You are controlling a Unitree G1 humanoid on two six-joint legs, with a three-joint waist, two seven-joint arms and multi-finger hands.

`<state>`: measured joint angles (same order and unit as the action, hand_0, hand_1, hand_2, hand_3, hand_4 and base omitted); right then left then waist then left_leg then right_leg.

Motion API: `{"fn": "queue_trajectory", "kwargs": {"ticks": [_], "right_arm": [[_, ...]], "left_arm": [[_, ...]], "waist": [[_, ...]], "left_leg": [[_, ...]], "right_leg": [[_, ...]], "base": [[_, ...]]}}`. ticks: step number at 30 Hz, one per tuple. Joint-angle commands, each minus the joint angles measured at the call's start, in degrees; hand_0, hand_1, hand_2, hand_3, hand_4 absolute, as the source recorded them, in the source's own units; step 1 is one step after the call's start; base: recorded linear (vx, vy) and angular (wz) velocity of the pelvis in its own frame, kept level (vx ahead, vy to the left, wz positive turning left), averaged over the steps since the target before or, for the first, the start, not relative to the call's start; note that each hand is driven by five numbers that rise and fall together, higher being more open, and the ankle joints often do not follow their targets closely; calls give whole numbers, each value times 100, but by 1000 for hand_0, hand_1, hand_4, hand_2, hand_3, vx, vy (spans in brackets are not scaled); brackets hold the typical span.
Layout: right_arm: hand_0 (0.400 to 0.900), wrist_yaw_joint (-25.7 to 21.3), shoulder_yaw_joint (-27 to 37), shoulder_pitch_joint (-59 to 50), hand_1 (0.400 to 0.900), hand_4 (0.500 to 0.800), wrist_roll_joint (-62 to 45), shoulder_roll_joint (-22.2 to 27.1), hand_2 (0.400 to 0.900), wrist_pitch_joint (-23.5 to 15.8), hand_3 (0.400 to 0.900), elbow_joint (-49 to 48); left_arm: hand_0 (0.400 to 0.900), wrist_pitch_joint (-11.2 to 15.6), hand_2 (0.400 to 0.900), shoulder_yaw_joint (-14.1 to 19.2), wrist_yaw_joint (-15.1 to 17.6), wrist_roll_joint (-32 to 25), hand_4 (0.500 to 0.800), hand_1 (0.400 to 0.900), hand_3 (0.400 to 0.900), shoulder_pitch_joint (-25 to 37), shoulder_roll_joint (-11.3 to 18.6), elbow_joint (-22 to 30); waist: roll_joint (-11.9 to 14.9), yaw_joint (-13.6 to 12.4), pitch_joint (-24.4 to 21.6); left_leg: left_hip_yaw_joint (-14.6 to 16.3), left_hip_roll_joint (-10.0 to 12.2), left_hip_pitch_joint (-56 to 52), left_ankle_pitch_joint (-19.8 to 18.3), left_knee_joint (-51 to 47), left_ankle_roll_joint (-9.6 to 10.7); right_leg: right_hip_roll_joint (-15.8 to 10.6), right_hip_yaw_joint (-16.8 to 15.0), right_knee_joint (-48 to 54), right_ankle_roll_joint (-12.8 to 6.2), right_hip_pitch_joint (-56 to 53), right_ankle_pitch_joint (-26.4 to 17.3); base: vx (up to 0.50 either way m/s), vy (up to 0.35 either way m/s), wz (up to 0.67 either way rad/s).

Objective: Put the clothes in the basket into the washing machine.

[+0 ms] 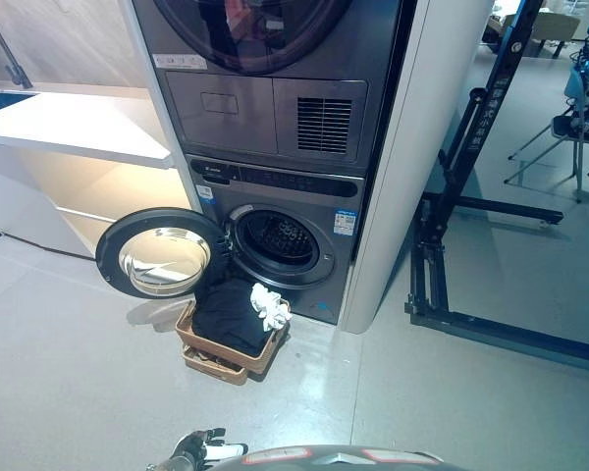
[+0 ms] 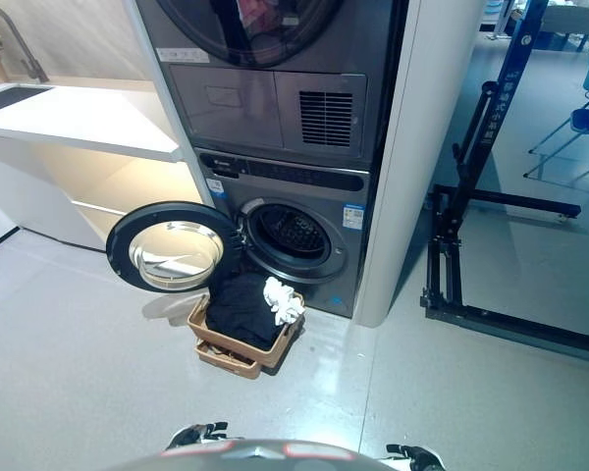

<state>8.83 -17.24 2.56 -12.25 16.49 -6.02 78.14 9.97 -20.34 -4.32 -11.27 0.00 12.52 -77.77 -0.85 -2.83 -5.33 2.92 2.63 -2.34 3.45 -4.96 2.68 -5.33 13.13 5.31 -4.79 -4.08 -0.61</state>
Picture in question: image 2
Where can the blue black gantry frame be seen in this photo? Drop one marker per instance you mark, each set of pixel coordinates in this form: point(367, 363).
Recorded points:
point(486, 122)

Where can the round washing machine door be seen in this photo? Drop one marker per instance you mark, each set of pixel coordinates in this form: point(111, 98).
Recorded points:
point(123, 255)

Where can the dark recessed sink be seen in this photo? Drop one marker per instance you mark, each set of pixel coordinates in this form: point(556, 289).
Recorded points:
point(5, 97)

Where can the blue upright post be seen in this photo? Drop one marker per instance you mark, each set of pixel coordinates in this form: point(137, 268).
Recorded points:
point(569, 17)

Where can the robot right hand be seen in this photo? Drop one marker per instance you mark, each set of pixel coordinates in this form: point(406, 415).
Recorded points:
point(424, 460)

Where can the small tan wicker basket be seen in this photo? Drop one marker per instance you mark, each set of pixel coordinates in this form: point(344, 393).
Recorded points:
point(226, 363)

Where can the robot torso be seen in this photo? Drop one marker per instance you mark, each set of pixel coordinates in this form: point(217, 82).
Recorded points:
point(255, 458)

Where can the black clothes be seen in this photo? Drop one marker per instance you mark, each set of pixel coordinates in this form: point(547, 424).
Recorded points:
point(240, 309)

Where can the grey front-load washing machine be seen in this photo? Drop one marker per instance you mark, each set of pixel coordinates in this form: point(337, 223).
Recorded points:
point(299, 196)

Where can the white appliance cabinet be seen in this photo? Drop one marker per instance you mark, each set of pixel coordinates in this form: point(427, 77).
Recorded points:
point(407, 172)

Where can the pink clothes inside dryer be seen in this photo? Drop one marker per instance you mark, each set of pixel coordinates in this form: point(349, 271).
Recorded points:
point(255, 12)

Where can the large tan wicker basket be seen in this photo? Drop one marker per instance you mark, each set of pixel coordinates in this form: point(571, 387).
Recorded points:
point(235, 346)

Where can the white energy label sticker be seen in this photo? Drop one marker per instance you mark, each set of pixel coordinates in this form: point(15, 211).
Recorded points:
point(353, 217)

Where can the grey stacked dryer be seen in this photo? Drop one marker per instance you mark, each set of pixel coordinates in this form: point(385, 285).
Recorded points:
point(235, 113)

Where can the white counter unit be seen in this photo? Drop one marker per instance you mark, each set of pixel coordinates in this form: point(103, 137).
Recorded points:
point(78, 122)

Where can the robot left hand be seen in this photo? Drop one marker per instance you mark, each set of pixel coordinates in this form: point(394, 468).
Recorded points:
point(196, 434)

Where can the bronze tall faucet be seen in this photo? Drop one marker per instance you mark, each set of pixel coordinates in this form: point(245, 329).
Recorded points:
point(29, 61)

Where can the white crumpled cloth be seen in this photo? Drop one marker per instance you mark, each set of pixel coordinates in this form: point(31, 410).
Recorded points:
point(283, 303)

